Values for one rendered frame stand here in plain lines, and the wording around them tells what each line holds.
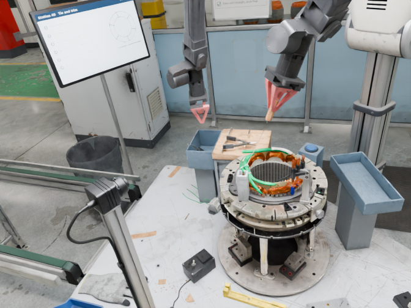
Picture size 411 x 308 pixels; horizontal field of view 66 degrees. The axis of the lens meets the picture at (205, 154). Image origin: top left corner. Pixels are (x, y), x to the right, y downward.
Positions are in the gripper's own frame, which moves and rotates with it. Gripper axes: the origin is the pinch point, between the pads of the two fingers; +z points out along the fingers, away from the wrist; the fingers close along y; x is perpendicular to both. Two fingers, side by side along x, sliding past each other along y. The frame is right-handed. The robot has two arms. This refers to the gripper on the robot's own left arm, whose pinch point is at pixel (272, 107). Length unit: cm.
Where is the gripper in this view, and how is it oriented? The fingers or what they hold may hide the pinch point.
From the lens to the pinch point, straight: 85.8
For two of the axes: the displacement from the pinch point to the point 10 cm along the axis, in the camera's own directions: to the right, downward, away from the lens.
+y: 2.8, 5.6, -7.8
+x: 9.3, 0.5, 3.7
